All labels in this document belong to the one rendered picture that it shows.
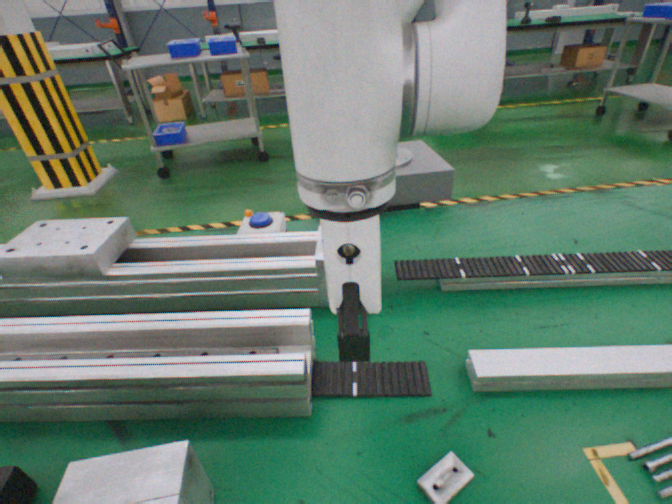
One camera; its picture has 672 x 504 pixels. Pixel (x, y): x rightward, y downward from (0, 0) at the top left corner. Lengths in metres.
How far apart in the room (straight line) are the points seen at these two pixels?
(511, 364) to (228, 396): 0.34
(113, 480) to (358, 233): 0.29
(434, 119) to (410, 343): 0.35
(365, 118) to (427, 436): 0.35
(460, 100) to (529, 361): 0.35
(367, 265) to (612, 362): 0.35
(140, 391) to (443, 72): 0.44
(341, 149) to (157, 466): 0.30
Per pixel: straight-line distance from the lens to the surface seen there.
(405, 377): 0.51
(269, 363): 0.43
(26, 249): 0.73
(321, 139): 0.28
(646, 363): 0.59
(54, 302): 0.76
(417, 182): 0.88
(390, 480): 0.45
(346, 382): 0.50
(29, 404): 0.61
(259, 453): 0.48
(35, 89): 3.54
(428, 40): 0.28
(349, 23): 0.26
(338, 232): 0.30
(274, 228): 0.71
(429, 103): 0.27
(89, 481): 0.41
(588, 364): 0.55
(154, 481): 0.39
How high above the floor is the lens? 1.19
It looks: 35 degrees down
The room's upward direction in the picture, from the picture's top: 4 degrees counter-clockwise
